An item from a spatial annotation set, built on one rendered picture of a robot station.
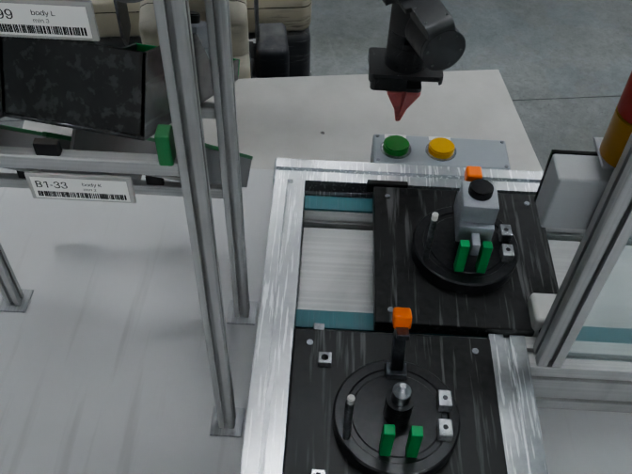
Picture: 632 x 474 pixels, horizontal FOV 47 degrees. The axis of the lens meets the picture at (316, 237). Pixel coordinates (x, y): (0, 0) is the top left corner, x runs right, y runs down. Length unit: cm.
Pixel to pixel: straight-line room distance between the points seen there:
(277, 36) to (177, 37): 124
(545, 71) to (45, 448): 253
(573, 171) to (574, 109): 221
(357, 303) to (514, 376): 23
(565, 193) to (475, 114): 68
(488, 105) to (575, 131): 144
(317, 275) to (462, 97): 56
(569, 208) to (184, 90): 40
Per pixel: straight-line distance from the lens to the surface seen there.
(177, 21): 51
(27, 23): 55
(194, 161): 59
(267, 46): 173
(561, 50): 326
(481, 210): 91
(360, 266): 104
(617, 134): 71
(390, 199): 105
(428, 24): 92
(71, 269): 115
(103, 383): 102
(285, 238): 102
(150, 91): 64
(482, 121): 139
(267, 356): 89
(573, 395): 100
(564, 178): 74
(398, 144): 114
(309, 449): 83
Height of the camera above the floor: 172
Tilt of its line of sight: 49 degrees down
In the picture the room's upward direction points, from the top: 2 degrees clockwise
